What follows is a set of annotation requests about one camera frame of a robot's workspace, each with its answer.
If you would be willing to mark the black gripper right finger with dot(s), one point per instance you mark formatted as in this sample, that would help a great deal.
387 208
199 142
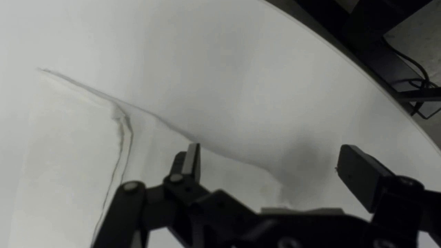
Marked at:
363 176

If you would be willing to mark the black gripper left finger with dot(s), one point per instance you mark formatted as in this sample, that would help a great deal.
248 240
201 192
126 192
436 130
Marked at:
190 163

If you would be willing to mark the white towel with blue stripes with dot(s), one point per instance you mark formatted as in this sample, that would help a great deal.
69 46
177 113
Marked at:
69 160

